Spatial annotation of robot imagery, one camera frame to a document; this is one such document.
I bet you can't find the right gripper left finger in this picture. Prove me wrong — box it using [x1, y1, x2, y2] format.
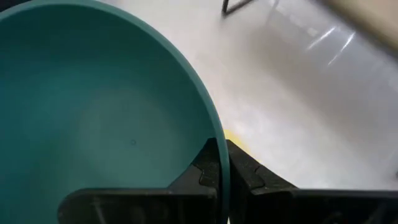
[57, 138, 223, 224]

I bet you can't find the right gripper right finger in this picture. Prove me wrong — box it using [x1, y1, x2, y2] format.
[226, 139, 398, 224]

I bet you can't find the large teal bowl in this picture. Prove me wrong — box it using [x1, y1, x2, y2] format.
[0, 0, 232, 224]

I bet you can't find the yellow translucent bowl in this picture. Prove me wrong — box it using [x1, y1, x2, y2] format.
[223, 128, 262, 164]

